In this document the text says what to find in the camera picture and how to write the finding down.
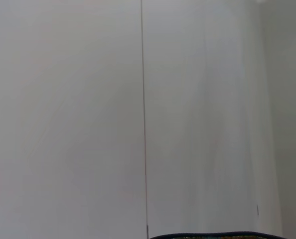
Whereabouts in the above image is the dark teal fabric bag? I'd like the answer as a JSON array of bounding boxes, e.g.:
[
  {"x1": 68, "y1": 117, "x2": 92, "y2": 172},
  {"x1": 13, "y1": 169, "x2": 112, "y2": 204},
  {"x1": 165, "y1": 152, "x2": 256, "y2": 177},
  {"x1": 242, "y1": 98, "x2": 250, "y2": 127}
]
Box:
[{"x1": 149, "y1": 231, "x2": 283, "y2": 239}]

